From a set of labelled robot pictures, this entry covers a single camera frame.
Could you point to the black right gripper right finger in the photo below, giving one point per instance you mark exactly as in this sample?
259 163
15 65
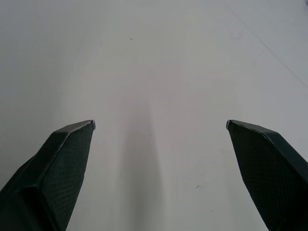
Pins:
269 173

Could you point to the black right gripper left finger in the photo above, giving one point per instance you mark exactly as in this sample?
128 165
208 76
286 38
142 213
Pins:
53 175

